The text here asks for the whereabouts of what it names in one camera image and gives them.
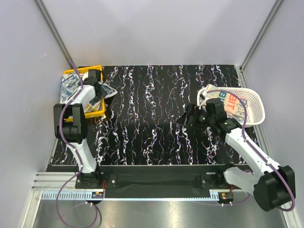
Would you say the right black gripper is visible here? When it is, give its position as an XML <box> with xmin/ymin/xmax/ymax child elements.
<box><xmin>176</xmin><ymin>104</ymin><xmax>215</xmax><ymax>131</ymax></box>

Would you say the blue white patterned towel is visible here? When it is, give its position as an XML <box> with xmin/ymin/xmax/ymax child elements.
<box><xmin>60</xmin><ymin>73</ymin><xmax>117</xmax><ymax>103</ymax></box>

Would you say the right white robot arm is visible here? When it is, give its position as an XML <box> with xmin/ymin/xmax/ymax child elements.
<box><xmin>177</xmin><ymin>98</ymin><xmax>296</xmax><ymax>212</ymax></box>

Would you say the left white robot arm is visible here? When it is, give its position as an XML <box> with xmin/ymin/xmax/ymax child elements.
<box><xmin>53</xmin><ymin>69</ymin><xmax>103</xmax><ymax>189</ymax></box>

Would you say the folded colourful lettered towel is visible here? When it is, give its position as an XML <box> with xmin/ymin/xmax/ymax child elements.
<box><xmin>206</xmin><ymin>85</ymin><xmax>245</xmax><ymax>123</ymax></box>

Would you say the yellow plastic bin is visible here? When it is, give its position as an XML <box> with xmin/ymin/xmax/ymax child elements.
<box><xmin>59</xmin><ymin>65</ymin><xmax>106</xmax><ymax>118</ymax></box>

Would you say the pile of orange grey cloths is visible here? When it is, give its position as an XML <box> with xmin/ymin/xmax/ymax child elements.
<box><xmin>84</xmin><ymin>99</ymin><xmax>104</xmax><ymax>113</ymax></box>

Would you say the white plastic basket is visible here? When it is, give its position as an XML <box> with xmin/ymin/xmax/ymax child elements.
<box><xmin>197</xmin><ymin>85</ymin><xmax>265</xmax><ymax>128</ymax></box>

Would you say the black marble pattern mat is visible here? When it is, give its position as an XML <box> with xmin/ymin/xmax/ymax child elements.
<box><xmin>51</xmin><ymin>65</ymin><xmax>259</xmax><ymax>166</ymax></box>

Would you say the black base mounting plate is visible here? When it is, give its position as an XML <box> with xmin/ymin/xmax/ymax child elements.
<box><xmin>76</xmin><ymin>164</ymin><xmax>232</xmax><ymax>200</ymax></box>

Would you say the aluminium frame rail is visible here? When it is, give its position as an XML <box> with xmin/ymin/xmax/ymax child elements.
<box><xmin>31</xmin><ymin>172</ymin><xmax>76</xmax><ymax>190</ymax></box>

